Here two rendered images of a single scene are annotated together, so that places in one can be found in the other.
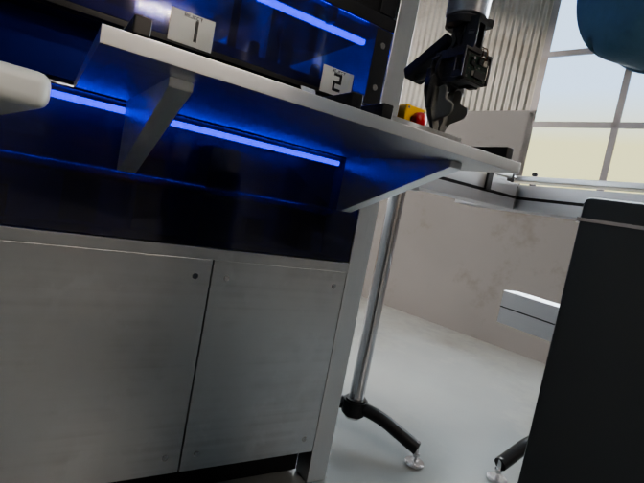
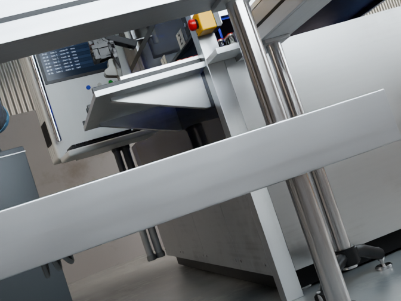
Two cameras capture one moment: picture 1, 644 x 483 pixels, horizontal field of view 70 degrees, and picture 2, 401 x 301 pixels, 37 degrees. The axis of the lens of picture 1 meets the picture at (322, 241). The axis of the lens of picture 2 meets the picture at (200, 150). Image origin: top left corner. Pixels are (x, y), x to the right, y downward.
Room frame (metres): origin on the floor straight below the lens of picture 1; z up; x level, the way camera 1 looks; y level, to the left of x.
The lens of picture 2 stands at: (1.68, -2.13, 0.48)
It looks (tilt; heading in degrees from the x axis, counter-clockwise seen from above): 3 degrees up; 107
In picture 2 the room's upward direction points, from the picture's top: 19 degrees counter-clockwise
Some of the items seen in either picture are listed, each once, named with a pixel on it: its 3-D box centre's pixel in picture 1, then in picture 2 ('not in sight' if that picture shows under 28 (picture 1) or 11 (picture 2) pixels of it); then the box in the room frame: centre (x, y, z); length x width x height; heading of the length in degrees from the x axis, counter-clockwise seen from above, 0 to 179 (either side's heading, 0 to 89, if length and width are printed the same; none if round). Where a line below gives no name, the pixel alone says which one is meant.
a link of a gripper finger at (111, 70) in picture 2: (453, 114); (113, 71); (0.88, -0.20, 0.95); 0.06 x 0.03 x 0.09; 32
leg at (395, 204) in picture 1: (375, 303); (310, 153); (1.45, -0.20, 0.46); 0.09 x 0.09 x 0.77; 32
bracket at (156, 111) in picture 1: (148, 135); (141, 126); (0.73, 0.30, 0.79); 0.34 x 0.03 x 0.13; 32
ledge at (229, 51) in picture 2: not in sight; (230, 51); (1.30, -0.15, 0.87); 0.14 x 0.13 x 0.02; 32
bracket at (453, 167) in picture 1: (390, 190); (161, 103); (0.99, -0.12, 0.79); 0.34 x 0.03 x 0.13; 32
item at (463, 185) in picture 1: (437, 168); (280, 0); (1.52, -0.33, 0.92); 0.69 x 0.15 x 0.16; 122
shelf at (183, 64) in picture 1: (292, 126); (146, 97); (0.87, 0.09, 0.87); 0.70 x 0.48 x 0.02; 122
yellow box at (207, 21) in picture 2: (405, 121); (206, 21); (1.25, -0.16, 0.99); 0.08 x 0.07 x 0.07; 32
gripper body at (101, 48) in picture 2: (461, 54); (101, 45); (0.87, -0.19, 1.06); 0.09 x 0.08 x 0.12; 32
